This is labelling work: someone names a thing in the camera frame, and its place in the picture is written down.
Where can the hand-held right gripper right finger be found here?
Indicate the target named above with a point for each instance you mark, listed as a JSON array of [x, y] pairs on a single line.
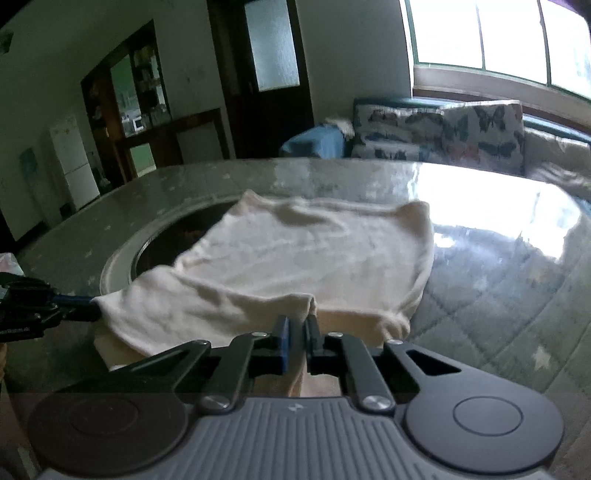
[[311, 341]]

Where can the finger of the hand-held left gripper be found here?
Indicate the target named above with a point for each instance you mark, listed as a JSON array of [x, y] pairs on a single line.
[[74, 307]]

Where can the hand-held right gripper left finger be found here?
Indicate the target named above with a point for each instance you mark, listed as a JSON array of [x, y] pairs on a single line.
[[282, 341]]

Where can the cream cloth garment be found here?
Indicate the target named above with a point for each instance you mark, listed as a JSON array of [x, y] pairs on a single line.
[[300, 258]]

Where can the pink plastic bag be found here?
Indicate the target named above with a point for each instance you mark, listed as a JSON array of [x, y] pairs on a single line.
[[9, 264]]

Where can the round black induction cooktop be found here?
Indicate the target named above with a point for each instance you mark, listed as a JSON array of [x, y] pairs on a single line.
[[184, 230]]

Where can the white refrigerator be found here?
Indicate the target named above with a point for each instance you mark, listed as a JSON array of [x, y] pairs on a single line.
[[74, 157]]

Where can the dark wooden shelf cabinet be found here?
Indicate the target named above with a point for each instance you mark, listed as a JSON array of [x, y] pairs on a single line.
[[152, 138]]

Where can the white microwave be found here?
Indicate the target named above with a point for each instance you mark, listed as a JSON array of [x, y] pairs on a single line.
[[137, 123]]

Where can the blue blanket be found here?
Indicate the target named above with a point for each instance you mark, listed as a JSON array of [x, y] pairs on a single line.
[[309, 141]]

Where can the small beige cloth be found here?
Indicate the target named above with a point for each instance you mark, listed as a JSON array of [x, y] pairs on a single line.
[[339, 127]]

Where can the dark wooden glass door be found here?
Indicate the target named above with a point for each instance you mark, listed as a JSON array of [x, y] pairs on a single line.
[[272, 120]]

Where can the long butterfly print pillow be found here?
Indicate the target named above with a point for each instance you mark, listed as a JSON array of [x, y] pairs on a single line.
[[397, 134]]

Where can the square butterfly print pillow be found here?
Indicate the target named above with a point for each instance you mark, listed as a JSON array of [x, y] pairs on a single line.
[[485, 134]]

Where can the cream cushion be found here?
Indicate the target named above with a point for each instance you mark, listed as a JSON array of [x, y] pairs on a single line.
[[558, 157]]

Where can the green framed window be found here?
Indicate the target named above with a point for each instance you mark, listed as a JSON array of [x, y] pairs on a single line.
[[508, 32]]

